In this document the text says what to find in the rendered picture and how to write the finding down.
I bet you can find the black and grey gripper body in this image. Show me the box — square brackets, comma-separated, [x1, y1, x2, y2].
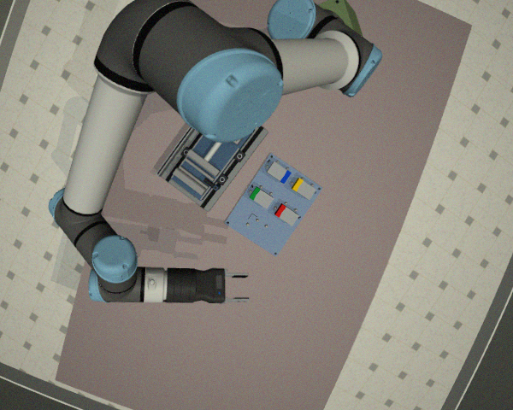
[144, 267, 226, 303]

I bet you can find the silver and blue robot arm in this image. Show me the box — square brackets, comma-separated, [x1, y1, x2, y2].
[48, 0, 382, 302]

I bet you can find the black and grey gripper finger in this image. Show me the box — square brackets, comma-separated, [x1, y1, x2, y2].
[225, 269, 248, 278]
[220, 297, 250, 304]

